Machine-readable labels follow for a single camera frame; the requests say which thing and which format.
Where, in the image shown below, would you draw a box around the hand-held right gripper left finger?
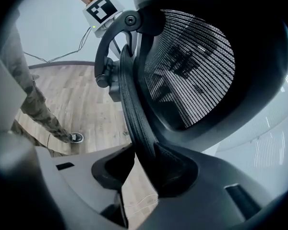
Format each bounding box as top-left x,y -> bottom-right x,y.
0,132 -> 135,230

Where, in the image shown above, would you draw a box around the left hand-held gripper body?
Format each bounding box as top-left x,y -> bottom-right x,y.
83,0 -> 125,38

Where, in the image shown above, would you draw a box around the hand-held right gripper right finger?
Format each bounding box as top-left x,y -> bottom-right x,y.
138,142 -> 278,230

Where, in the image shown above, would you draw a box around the black mesh office chair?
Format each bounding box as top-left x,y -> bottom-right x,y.
94,0 -> 288,165

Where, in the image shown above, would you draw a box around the person's left shoe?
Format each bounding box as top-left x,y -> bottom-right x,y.
69,132 -> 84,143

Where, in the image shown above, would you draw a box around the camouflage trousers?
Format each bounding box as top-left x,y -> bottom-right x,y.
0,25 -> 74,158

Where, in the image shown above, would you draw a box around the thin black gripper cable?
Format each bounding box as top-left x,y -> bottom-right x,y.
24,27 -> 93,63

